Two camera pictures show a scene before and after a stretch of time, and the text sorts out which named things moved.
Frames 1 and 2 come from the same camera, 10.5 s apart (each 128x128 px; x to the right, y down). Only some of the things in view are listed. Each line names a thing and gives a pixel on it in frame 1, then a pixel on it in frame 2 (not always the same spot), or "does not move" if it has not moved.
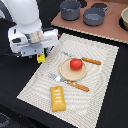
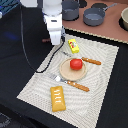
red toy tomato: [76, 64] does not move
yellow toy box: [41, 58] -> [73, 45]
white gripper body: [25, 45] -> [55, 25]
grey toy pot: [70, 10] does not move
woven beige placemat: [74, 80] does not move
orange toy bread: [57, 98] does not move
